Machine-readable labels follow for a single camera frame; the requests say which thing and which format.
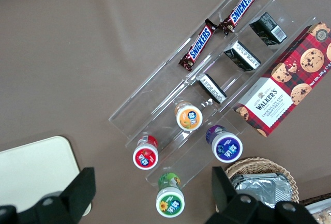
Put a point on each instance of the small black carton box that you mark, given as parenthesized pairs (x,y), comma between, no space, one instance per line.
(241,56)
(212,88)
(269,28)

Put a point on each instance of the aluminium foil container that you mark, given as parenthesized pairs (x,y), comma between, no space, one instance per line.
(261,186)

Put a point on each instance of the clear acrylic stepped shelf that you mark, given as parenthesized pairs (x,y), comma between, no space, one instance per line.
(155,92)

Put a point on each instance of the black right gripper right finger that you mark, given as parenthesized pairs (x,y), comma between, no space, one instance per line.
(232,208)

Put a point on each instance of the purple white-capped gum bottle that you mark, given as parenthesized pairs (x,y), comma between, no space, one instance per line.
(226,148)

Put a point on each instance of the white rectangular bin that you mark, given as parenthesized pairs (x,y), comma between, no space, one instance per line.
(320,206)

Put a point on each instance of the light wicker basket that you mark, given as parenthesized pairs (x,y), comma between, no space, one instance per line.
(261,165)

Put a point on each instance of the clear bag of crackers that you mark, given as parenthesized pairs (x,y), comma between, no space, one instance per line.
(325,217)

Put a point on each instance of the red white-capped gum bottle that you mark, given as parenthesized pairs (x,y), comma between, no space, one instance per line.
(145,155)

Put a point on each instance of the green white-capped gum bottle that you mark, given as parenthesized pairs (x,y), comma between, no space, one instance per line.
(170,203)

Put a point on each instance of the Snickers chocolate bar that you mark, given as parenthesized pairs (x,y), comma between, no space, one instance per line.
(199,45)
(240,8)

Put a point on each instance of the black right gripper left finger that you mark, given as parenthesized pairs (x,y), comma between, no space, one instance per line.
(77,198)

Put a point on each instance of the orange white-capped gum bottle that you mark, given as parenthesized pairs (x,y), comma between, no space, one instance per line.
(189,117)

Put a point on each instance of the red Walkers shortbread box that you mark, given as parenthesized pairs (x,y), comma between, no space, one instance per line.
(284,81)

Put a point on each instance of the beige rectangular tray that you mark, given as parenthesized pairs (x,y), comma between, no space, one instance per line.
(33,167)

